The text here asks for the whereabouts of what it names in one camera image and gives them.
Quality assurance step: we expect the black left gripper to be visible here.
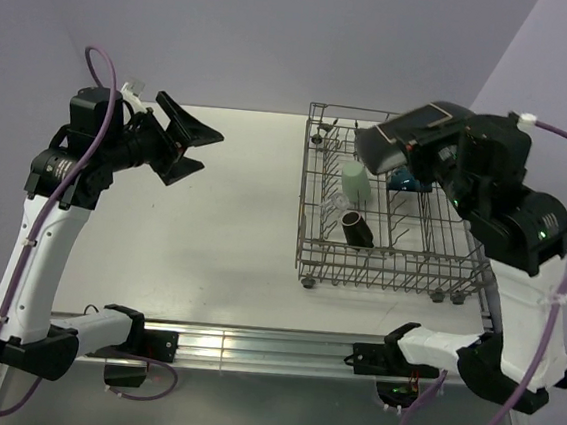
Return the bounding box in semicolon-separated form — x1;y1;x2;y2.
99;87;226;190

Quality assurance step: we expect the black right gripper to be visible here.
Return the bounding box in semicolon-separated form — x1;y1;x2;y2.
386;111;487;222

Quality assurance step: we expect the blue bowl with tan interior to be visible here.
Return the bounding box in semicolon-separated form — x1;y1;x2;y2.
386;168;433;193

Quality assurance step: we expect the black square floral plate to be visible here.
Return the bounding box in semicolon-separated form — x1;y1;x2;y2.
354;101;474;175

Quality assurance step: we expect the light green cup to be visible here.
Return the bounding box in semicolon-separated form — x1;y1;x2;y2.
341;161;372;203

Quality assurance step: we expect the dark brown mug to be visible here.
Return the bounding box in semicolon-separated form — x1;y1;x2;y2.
341;210;375;250

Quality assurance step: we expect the clear drinking glass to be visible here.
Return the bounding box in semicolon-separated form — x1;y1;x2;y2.
319;192;351;218

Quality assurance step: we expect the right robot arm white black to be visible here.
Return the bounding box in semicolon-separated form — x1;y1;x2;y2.
382;113;567;414

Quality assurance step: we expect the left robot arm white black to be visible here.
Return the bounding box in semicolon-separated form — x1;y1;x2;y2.
0;87;224;381

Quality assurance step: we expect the grey wire dish rack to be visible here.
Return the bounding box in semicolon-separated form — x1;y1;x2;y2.
295;102;493;305

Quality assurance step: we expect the aluminium rail frame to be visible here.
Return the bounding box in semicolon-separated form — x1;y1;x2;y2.
0;89;567;425

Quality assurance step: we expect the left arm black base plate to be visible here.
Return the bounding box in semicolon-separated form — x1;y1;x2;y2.
86;330;179;394

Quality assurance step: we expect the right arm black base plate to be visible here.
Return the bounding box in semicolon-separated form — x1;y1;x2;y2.
343;342;439;411

